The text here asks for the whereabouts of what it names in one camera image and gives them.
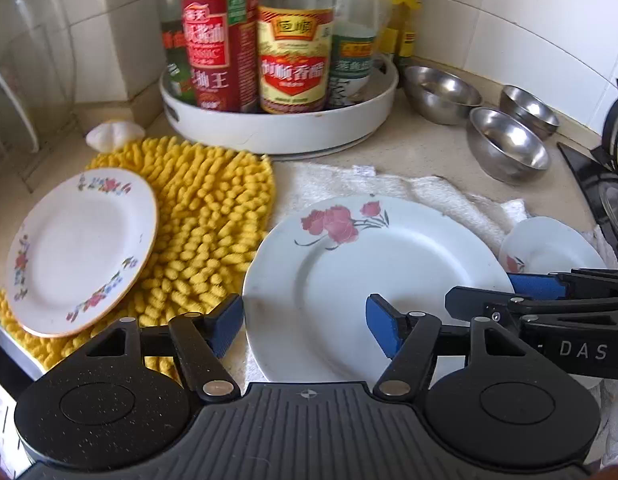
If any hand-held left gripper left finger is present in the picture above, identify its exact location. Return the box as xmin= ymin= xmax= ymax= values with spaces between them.
xmin=86 ymin=294 xmax=246 ymax=403

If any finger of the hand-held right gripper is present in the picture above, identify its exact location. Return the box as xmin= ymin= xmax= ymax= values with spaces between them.
xmin=445 ymin=286 xmax=618 ymax=325
xmin=508 ymin=268 xmax=618 ymax=302

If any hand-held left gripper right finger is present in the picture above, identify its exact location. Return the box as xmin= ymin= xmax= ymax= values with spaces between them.
xmin=365 ymin=292 xmax=520 ymax=403

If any small white floral bowl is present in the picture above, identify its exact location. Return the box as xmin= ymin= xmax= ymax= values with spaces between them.
xmin=499 ymin=216 xmax=608 ymax=277

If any large white pink-flower plate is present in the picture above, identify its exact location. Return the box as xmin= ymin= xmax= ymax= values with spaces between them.
xmin=242 ymin=196 xmax=516 ymax=385

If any large stainless steel bowl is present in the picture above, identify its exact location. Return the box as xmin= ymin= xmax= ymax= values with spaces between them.
xmin=403 ymin=65 xmax=484 ymax=126

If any yellow chenille mat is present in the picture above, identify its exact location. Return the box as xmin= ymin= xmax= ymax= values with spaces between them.
xmin=0 ymin=135 xmax=276 ymax=378

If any glass pot lid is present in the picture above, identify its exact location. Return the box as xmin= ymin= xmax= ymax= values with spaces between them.
xmin=600 ymin=182 xmax=618 ymax=253

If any white towel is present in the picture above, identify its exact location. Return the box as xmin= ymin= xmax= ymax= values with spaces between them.
xmin=236 ymin=160 xmax=618 ymax=391

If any black gas stove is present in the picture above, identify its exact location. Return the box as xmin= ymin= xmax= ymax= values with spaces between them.
xmin=558 ymin=141 xmax=618 ymax=261

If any medium stainless steel bowl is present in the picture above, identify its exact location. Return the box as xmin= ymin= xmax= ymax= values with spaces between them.
xmin=466 ymin=107 xmax=550 ymax=184

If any small white floral plate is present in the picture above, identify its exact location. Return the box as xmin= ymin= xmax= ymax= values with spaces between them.
xmin=6 ymin=169 xmax=159 ymax=337

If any small stainless steel bowl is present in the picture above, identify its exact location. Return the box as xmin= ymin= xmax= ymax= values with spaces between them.
xmin=499 ymin=85 xmax=560 ymax=140

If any white round turntable tray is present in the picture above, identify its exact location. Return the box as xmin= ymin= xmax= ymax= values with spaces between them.
xmin=159 ymin=52 xmax=401 ymax=155

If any garlic bulb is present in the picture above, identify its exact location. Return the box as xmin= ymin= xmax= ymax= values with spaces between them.
xmin=86 ymin=119 xmax=146 ymax=152

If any red label sauce bottle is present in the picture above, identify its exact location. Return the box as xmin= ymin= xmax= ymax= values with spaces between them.
xmin=181 ymin=0 xmax=261 ymax=113

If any clear bottle white green label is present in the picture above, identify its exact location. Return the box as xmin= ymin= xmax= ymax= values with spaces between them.
xmin=329 ymin=0 xmax=380 ymax=108

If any green label glass bottle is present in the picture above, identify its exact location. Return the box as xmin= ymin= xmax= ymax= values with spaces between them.
xmin=159 ymin=0 xmax=197 ymax=106

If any yellow red label vinegar bottle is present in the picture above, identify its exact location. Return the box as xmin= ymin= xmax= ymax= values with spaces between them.
xmin=256 ymin=0 xmax=336 ymax=115

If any yellow label dark bottle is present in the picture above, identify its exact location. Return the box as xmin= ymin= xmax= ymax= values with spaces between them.
xmin=380 ymin=0 xmax=423 ymax=73

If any clear glass bowl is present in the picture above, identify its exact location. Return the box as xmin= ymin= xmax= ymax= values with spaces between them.
xmin=0 ymin=0 xmax=77 ymax=153

